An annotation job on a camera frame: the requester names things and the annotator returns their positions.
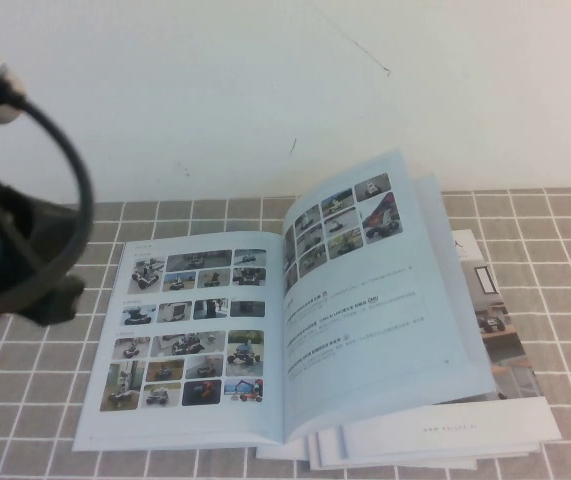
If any white booklet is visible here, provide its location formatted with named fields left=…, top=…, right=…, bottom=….
left=317, top=427, right=541, bottom=471
left=307, top=432, right=479, bottom=474
left=256, top=438, right=312, bottom=462

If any robot catalogue book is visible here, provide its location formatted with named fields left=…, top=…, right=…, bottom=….
left=72, top=145, right=499, bottom=454

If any black camera cable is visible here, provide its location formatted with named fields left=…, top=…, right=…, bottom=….
left=0, top=74, right=96, bottom=332

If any grey checked tablecloth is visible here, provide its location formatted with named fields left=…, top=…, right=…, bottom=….
left=0, top=187, right=571, bottom=480

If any closed catalogue with photo cover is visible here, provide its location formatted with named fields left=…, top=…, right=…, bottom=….
left=339, top=228, right=565, bottom=466

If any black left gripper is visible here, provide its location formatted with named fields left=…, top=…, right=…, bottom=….
left=0, top=152, right=87, bottom=327

